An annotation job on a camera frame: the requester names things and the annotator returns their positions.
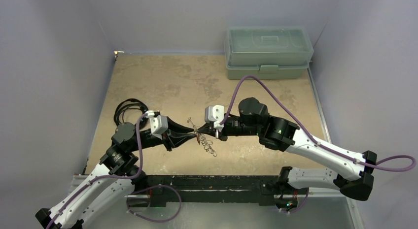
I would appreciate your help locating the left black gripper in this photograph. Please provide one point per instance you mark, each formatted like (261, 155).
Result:
(170, 139)

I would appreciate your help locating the metal keyring plate with rings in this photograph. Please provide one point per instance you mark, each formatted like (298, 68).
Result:
(206, 144)

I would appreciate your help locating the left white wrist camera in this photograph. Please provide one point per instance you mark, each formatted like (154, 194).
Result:
(158, 123)

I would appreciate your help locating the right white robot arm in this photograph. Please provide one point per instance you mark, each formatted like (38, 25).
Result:
(344, 170)

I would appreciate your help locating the green plastic storage box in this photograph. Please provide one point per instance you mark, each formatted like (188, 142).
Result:
(282, 52)

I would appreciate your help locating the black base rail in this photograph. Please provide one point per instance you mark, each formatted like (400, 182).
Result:
(264, 190)

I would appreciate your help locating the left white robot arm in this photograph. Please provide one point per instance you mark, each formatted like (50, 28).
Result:
(118, 172)

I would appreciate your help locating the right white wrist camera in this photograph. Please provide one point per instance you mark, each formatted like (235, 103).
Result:
(215, 114)

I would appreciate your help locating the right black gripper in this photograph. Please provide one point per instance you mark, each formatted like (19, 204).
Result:
(211, 127)

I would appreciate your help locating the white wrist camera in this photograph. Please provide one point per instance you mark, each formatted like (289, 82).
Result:
(215, 114)
(158, 123)

